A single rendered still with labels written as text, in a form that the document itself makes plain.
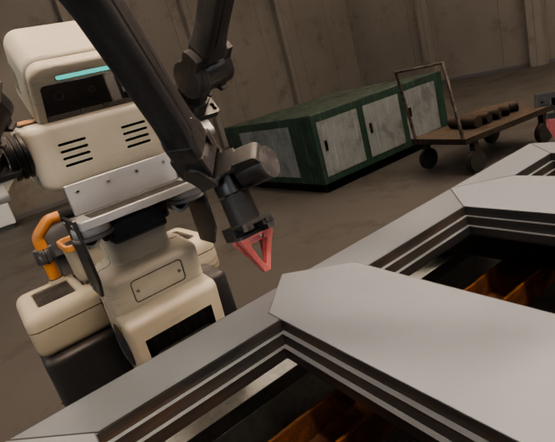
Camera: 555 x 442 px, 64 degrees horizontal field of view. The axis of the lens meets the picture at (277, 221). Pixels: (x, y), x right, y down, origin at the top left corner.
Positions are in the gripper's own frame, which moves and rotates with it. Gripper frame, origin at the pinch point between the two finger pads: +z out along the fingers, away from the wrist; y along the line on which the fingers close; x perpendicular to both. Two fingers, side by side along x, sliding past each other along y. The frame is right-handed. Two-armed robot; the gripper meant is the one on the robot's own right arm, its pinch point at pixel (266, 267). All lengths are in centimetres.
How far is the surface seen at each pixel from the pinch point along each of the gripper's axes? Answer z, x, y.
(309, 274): 2.7, -2.1, -10.2
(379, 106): -40, -323, 269
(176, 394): 5.4, 26.0, -16.7
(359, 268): 4.4, -7.2, -16.7
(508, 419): 12, 8, -48
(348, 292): 5.3, -0.9, -20.4
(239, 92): -254, -570, 930
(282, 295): 3.1, 4.9, -11.9
